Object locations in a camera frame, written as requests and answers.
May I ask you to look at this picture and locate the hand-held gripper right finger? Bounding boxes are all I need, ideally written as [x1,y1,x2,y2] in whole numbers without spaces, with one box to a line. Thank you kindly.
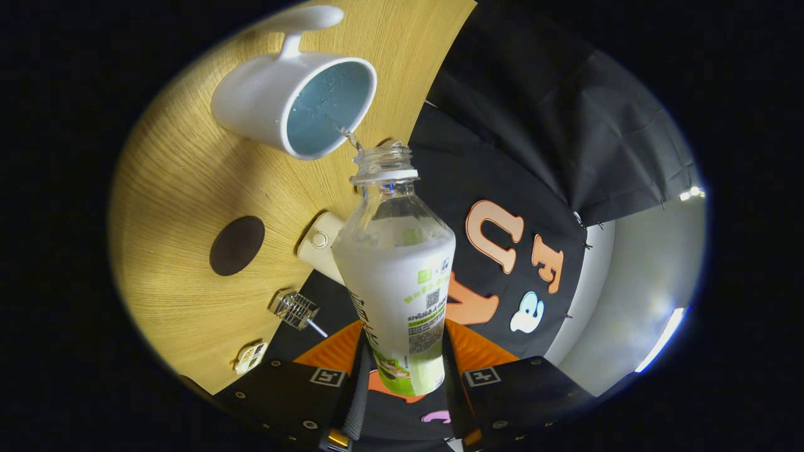
[443,319,596,452]

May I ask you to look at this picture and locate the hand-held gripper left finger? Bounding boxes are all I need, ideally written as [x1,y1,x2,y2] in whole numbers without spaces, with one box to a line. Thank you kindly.
[214,320,372,452]

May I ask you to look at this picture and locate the clear juice bottle green label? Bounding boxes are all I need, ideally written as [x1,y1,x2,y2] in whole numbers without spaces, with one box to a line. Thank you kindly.
[331,142,457,397]

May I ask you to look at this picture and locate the dark round coaster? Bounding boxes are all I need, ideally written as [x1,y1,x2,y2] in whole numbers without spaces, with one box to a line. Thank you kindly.
[209,216,266,277]

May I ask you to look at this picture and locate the white cup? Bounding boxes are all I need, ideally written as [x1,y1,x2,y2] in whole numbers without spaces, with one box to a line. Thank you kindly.
[210,5,378,161]

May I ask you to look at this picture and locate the small white object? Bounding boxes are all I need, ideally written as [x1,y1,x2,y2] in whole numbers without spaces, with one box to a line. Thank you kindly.
[234,342,269,376]

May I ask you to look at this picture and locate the white toaster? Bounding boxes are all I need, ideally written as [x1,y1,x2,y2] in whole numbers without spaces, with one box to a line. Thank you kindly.
[296,212,347,286]

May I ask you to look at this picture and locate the wooden table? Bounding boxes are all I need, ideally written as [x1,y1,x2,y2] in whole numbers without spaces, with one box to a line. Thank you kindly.
[108,0,478,396]

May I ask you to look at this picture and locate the wire mesh holder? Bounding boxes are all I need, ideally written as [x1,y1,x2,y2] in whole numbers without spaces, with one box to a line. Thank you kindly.
[270,291,320,330]

